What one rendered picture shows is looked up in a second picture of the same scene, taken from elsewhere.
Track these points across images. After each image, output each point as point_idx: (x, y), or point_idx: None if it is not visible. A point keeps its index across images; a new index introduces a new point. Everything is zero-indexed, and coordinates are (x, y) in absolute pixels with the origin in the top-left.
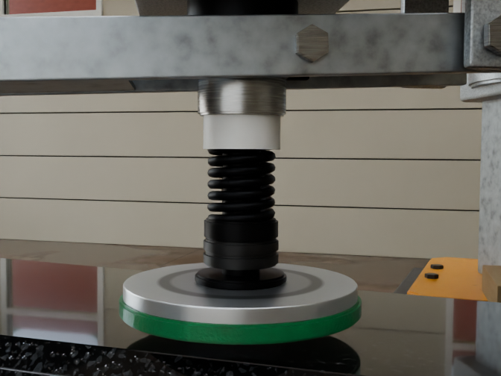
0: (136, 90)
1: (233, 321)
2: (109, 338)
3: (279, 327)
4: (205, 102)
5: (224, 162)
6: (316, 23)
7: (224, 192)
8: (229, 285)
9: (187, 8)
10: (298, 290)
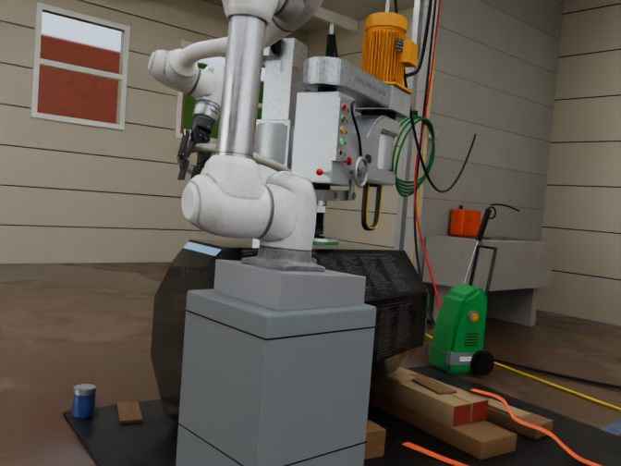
0: None
1: (334, 241)
2: None
3: (337, 242)
4: (319, 203)
5: (320, 214)
6: (335, 191)
7: (320, 220)
8: (322, 237)
9: (315, 185)
10: (328, 238)
